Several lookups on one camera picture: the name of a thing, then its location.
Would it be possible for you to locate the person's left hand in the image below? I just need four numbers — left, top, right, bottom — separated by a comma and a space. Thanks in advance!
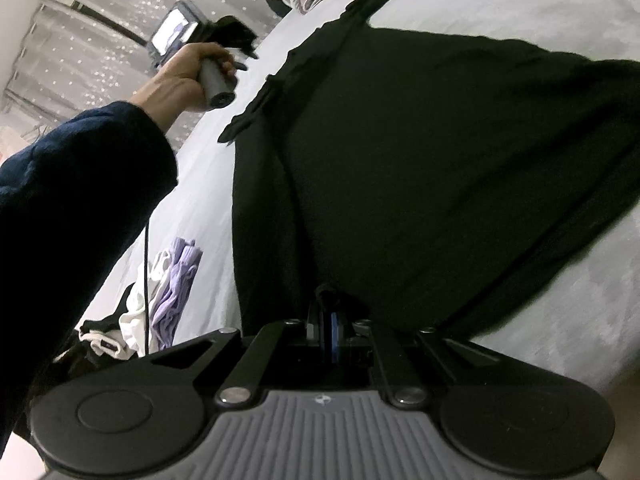
142, 42, 238, 117

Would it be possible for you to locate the black cable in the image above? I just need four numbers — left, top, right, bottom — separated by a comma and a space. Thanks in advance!
142, 219, 152, 357

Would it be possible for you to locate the black sweater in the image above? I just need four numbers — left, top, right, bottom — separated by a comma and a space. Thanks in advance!
218, 0, 640, 342

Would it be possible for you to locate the purple garment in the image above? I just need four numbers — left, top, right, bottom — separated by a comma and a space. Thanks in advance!
150, 237, 203, 352

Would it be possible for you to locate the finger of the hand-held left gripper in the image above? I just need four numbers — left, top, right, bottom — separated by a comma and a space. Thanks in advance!
202, 15, 259, 72

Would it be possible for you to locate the beige garment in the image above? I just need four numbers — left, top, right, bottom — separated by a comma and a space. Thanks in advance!
79, 327, 135, 362

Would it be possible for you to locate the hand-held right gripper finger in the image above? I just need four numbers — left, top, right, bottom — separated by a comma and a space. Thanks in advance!
150, 305, 334, 406
333, 311, 501, 408

